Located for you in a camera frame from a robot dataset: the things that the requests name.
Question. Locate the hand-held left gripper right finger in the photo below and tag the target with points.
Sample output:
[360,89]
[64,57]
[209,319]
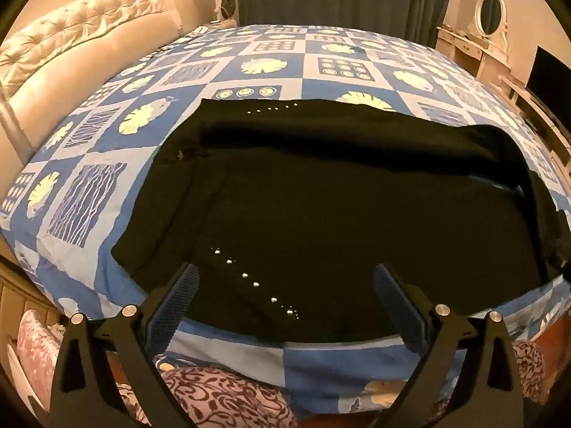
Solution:
[399,307]

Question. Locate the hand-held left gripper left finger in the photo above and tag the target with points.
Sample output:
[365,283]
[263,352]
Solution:
[178,303]

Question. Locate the black pants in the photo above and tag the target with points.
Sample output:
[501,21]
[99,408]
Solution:
[312,187]

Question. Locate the person's maroon patterned clothing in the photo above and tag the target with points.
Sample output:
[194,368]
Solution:
[223,399]

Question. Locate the pink patterned cushion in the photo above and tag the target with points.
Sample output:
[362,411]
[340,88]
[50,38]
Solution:
[38,347]

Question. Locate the cream television stand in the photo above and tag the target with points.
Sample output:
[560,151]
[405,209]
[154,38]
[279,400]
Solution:
[531,107]

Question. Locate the blue patterned bed sheet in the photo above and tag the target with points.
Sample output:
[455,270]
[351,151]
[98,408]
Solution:
[267,67]

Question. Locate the cream vanity dresser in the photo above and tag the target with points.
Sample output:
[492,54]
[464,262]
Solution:
[461,49]

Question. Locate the black television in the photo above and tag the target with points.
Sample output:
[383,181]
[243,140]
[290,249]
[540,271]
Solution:
[551,80]

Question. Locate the cream tufted headboard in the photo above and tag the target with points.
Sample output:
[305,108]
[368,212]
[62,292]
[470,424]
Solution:
[67,53]

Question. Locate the small round fan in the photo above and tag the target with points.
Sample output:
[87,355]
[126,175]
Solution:
[227,6]

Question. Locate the round white-framed mirror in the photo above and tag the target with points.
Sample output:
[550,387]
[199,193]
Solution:
[490,9]

